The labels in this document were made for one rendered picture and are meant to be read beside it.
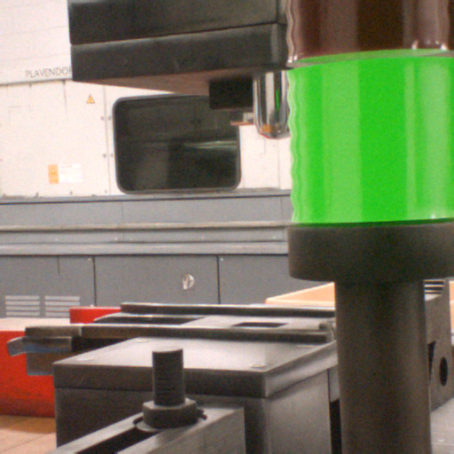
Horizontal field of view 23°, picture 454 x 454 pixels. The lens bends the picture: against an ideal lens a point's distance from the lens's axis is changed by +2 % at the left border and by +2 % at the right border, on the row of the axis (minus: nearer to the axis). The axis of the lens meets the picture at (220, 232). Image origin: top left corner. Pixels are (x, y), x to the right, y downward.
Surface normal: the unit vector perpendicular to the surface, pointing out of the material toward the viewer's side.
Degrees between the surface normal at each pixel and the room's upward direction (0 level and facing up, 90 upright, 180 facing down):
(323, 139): 76
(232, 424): 90
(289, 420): 90
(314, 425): 90
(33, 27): 90
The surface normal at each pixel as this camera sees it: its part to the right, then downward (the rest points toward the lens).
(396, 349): 0.18, 0.04
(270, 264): -0.51, 0.07
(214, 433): 0.89, -0.01
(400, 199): 0.12, 0.29
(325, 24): -0.61, -0.18
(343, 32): -0.37, 0.31
